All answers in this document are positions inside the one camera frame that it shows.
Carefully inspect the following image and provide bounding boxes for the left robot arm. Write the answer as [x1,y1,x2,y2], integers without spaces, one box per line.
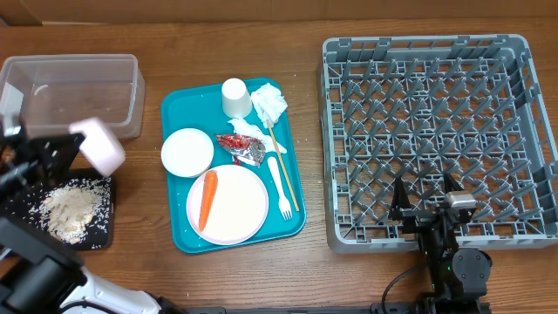
[1,133,181,313]

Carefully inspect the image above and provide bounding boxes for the large pink plate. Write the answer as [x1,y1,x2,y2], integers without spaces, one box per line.
[186,165,269,245]

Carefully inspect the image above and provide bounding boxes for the white plastic fork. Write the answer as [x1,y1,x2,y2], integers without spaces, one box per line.
[267,156,293,221]

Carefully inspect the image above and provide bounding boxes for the white bowl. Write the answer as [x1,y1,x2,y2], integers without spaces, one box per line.
[161,128,214,178]

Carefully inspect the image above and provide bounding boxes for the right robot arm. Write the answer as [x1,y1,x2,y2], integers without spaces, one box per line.
[389,173,493,314]

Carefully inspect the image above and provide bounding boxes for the white paper cup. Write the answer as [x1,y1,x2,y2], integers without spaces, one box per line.
[221,78,253,119]

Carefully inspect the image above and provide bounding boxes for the grey dishwasher rack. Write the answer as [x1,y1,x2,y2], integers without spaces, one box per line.
[318,34,557,253]

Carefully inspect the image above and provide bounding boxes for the clear plastic bin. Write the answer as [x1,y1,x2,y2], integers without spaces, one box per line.
[1,54,145,139]

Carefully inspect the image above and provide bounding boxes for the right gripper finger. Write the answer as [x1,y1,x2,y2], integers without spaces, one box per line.
[389,176,412,221]
[443,172,464,194]

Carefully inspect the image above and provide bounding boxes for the wooden chopstick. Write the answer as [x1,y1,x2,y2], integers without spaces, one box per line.
[266,119,300,212]

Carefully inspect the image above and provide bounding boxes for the red snack wrapper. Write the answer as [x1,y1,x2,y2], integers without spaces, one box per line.
[215,134,266,167]

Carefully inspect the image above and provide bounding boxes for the teal plastic serving tray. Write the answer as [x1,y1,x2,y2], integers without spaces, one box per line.
[160,77,308,255]

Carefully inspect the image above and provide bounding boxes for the torn white tissue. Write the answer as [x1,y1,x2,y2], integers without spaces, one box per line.
[228,118,288,154]

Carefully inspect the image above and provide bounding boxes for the orange carrot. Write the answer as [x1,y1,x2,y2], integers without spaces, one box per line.
[199,170,218,232]

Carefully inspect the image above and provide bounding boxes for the rice and peanut shells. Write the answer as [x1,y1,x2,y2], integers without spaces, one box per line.
[24,178,112,249]

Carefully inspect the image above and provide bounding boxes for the crumpled white napkin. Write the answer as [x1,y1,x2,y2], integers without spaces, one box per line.
[250,83,288,128]

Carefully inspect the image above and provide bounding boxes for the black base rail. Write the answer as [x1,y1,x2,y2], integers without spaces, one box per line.
[182,303,424,314]

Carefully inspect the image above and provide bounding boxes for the pink bowl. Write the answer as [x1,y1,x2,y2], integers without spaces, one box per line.
[68,118,126,177]

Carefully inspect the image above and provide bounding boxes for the black waste tray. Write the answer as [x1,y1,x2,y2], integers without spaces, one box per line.
[1,168,116,251]

